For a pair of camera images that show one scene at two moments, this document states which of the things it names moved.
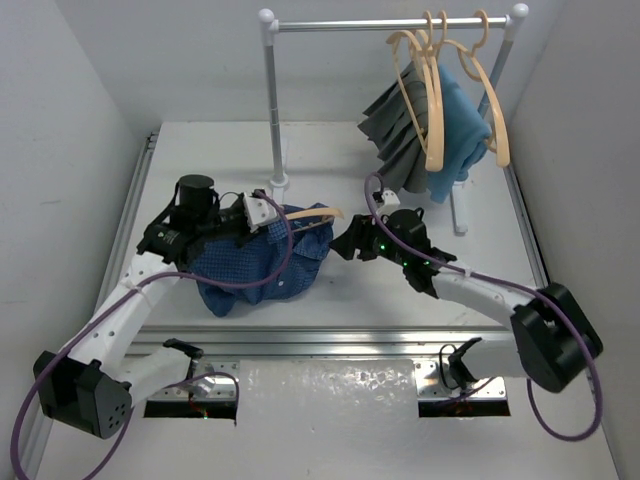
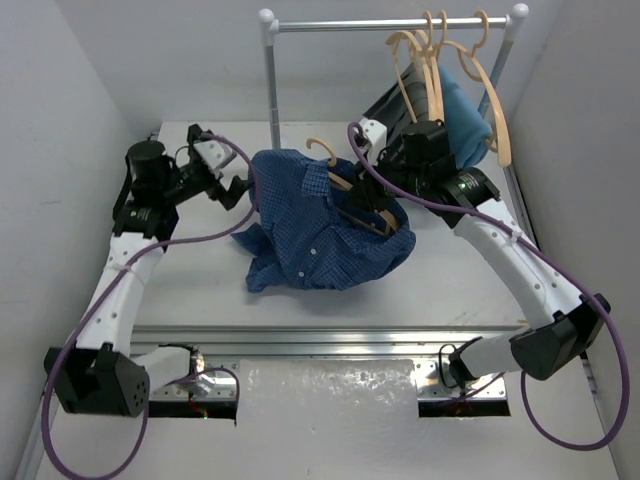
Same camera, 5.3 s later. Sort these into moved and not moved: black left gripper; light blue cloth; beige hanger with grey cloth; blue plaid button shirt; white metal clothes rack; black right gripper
Moved: blue plaid button shirt; black right gripper; black left gripper
Not moved: beige hanger with grey cloth; light blue cloth; white metal clothes rack
